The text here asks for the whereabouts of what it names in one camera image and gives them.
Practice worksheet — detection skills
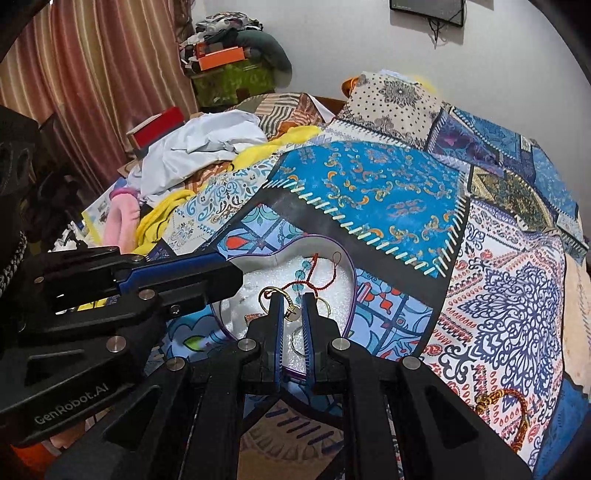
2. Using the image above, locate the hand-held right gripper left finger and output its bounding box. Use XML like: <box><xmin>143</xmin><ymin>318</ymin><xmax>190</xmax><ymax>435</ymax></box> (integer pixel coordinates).
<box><xmin>44</xmin><ymin>293</ymin><xmax>287</xmax><ymax>480</ymax></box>

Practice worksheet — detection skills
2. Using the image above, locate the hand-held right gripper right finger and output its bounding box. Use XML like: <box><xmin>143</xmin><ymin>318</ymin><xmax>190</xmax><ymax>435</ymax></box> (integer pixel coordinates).
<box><xmin>301</xmin><ymin>295</ymin><xmax>534</xmax><ymax>480</ymax></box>

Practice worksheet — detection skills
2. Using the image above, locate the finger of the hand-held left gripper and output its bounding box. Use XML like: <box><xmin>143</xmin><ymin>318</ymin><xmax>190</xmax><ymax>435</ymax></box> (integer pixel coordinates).
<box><xmin>21</xmin><ymin>247</ymin><xmax>228</xmax><ymax>315</ymax></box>
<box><xmin>21</xmin><ymin>264</ymin><xmax>243</xmax><ymax>343</ymax></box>

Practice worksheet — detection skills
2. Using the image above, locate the heart-shaped tin box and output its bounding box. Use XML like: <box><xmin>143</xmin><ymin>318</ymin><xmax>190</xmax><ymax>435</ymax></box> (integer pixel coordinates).
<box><xmin>210</xmin><ymin>234</ymin><xmax>357</xmax><ymax>385</ymax></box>

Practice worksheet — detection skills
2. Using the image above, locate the red bead necklace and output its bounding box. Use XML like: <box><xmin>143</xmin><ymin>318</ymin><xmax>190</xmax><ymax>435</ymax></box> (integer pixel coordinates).
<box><xmin>277</xmin><ymin>251</ymin><xmax>352</xmax><ymax>302</ymax></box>

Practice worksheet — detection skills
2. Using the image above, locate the yellow cloth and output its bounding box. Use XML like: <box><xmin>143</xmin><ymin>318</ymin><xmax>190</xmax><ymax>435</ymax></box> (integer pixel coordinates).
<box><xmin>133</xmin><ymin>124</ymin><xmax>320</xmax><ymax>256</ymax></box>

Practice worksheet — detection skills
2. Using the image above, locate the pink plush cloth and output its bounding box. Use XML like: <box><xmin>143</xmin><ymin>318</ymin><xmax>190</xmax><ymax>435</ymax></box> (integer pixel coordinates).
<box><xmin>100</xmin><ymin>186</ymin><xmax>142</xmax><ymax>251</ymax></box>

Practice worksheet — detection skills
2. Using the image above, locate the printed paper bag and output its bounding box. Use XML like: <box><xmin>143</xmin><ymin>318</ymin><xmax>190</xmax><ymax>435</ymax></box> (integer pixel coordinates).
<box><xmin>82</xmin><ymin>188</ymin><xmax>117</xmax><ymax>243</ymax></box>

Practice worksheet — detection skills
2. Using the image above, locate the white crumpled cloth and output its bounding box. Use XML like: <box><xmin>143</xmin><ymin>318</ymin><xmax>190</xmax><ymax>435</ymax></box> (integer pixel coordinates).
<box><xmin>128</xmin><ymin>111</ymin><xmax>269</xmax><ymax>207</ymax></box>

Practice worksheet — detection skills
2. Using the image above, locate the red box with beige lid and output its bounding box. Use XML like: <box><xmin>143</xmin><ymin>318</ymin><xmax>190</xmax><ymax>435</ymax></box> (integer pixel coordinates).
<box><xmin>126</xmin><ymin>106</ymin><xmax>186</xmax><ymax>149</ymax></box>

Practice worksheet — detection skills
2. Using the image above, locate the patchwork printed blanket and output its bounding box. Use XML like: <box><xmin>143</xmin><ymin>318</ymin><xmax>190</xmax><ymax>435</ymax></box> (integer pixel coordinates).
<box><xmin>159</xmin><ymin>69</ymin><xmax>591</xmax><ymax>480</ymax></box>

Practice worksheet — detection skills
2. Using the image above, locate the striped orange pillow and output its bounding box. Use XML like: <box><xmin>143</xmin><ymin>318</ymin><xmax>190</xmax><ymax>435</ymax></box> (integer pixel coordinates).
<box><xmin>230</xmin><ymin>92</ymin><xmax>334</xmax><ymax>140</ymax></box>

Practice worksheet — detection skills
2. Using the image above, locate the green cloth covered cabinet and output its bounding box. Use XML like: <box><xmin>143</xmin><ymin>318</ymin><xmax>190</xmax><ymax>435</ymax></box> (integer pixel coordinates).
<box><xmin>191</xmin><ymin>60</ymin><xmax>276</xmax><ymax>110</ymax></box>

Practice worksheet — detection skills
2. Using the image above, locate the striped brown curtain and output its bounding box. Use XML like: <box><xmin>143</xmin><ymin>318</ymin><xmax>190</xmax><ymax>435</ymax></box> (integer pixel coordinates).
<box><xmin>0</xmin><ymin>0</ymin><xmax>200</xmax><ymax>197</ymax></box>

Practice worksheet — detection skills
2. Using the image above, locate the orange box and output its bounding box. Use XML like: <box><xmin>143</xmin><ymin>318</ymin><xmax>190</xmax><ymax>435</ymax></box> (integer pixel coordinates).
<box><xmin>195</xmin><ymin>46</ymin><xmax>246</xmax><ymax>72</ymax></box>

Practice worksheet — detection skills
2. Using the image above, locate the pile of folded clothes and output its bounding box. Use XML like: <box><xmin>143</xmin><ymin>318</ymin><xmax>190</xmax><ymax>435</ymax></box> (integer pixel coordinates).
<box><xmin>179</xmin><ymin>13</ymin><xmax>265</xmax><ymax>61</ymax></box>

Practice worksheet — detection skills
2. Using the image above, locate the silver ring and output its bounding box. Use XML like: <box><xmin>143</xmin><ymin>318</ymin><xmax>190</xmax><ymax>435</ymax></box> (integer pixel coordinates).
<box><xmin>290</xmin><ymin>323</ymin><xmax>309</xmax><ymax>354</ymax></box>

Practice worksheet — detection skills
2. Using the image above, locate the grey braided cord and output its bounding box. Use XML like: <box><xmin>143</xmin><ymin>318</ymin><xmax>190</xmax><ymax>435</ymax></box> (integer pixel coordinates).
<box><xmin>0</xmin><ymin>230</ymin><xmax>27</xmax><ymax>297</ymax></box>

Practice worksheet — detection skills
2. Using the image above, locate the orange bead bracelet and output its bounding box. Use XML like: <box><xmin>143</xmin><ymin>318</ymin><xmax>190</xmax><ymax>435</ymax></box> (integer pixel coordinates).
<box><xmin>475</xmin><ymin>388</ymin><xmax>532</xmax><ymax>452</ymax></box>

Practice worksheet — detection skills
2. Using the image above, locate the black monitor cable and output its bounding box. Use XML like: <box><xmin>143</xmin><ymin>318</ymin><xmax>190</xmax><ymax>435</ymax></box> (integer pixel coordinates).
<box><xmin>427</xmin><ymin>17</ymin><xmax>452</xmax><ymax>48</ymax></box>

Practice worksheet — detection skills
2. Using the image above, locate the small black wall monitor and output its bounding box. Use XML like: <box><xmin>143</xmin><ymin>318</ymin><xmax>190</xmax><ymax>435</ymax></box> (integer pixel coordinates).
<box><xmin>389</xmin><ymin>0</ymin><xmax>466</xmax><ymax>29</ymax></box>

